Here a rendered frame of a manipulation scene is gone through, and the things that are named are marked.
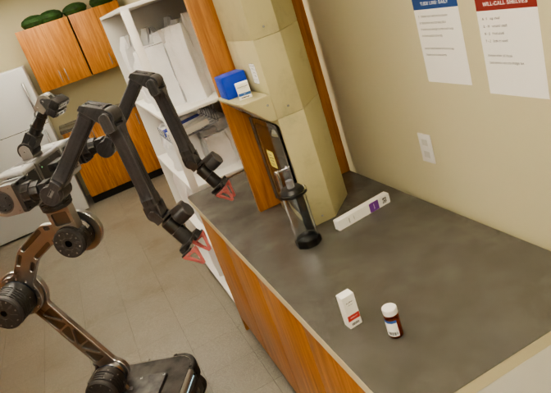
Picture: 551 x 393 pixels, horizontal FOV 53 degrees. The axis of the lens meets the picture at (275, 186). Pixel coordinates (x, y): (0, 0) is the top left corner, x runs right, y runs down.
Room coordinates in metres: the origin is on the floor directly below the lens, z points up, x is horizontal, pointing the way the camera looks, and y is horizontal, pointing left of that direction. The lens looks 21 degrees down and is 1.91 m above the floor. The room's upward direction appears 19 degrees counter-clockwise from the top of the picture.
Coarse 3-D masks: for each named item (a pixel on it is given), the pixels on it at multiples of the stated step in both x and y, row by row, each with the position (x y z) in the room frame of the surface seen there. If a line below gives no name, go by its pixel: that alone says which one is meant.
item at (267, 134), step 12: (252, 120) 2.28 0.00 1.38; (264, 132) 2.17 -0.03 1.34; (276, 132) 2.03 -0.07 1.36; (264, 144) 2.23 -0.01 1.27; (276, 144) 2.07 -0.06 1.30; (264, 156) 2.28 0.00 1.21; (276, 156) 2.12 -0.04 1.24; (276, 168) 2.17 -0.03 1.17; (288, 168) 2.03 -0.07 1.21; (276, 180) 2.22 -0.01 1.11; (276, 192) 2.28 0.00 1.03
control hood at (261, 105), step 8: (256, 96) 2.05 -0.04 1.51; (264, 96) 2.00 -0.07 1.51; (232, 104) 2.10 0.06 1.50; (240, 104) 2.00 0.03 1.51; (248, 104) 1.98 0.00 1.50; (256, 104) 1.99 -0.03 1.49; (264, 104) 2.00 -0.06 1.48; (272, 104) 2.01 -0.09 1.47; (256, 112) 1.99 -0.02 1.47; (264, 112) 1.99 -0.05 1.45; (272, 112) 2.00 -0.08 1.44; (272, 120) 2.00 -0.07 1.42
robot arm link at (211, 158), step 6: (210, 156) 2.35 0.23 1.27; (216, 156) 2.36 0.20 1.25; (186, 162) 2.35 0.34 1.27; (192, 162) 2.35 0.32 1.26; (198, 162) 2.42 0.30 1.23; (204, 162) 2.36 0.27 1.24; (210, 162) 2.34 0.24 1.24; (216, 162) 2.34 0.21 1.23; (192, 168) 2.35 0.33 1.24; (210, 168) 2.34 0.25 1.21
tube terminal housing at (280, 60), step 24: (240, 48) 2.16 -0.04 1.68; (264, 48) 2.02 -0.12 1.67; (288, 48) 2.06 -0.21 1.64; (264, 72) 2.01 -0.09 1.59; (288, 72) 2.03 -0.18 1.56; (288, 96) 2.03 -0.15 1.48; (312, 96) 2.15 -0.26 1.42; (264, 120) 2.16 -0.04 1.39; (288, 120) 2.02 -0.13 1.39; (312, 120) 2.09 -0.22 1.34; (288, 144) 2.01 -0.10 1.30; (312, 144) 2.04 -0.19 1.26; (312, 168) 2.03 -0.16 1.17; (336, 168) 2.18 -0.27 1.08; (312, 192) 2.02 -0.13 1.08; (336, 192) 2.11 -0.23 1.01
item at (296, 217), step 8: (288, 200) 1.84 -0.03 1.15; (296, 200) 1.85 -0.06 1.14; (304, 200) 1.86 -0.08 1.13; (288, 208) 1.86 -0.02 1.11; (296, 208) 1.85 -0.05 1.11; (304, 208) 1.85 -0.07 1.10; (288, 216) 1.88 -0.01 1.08; (296, 216) 1.85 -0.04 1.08; (304, 216) 1.85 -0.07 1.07; (312, 216) 1.88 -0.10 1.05; (296, 224) 1.85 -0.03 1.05; (304, 224) 1.85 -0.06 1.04; (312, 224) 1.86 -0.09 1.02; (296, 232) 1.86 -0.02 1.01; (304, 232) 1.85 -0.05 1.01; (312, 232) 1.85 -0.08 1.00; (296, 240) 1.88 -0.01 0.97; (304, 240) 1.85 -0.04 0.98
